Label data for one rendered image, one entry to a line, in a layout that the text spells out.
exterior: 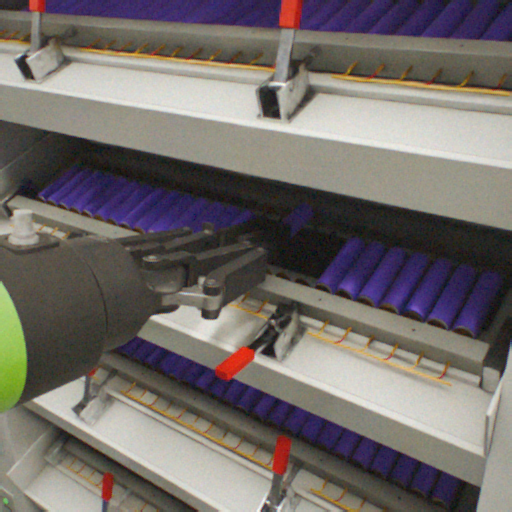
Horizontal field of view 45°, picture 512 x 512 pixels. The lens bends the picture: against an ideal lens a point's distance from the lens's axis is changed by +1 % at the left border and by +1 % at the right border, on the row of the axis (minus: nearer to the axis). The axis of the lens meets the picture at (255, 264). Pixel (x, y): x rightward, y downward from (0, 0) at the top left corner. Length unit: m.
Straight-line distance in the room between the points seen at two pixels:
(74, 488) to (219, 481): 0.34
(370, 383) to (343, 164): 0.17
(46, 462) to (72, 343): 0.68
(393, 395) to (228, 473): 0.26
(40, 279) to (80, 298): 0.02
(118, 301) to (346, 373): 0.20
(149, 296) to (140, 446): 0.36
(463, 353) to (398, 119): 0.18
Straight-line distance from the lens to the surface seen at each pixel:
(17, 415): 0.94
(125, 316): 0.38
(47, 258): 0.35
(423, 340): 0.48
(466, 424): 0.47
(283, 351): 0.51
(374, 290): 0.53
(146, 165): 0.75
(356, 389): 0.49
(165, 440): 0.73
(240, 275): 0.44
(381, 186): 0.41
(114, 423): 0.77
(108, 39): 0.62
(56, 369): 0.35
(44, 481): 1.01
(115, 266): 0.38
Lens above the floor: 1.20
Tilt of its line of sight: 26 degrees down
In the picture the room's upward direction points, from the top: straight up
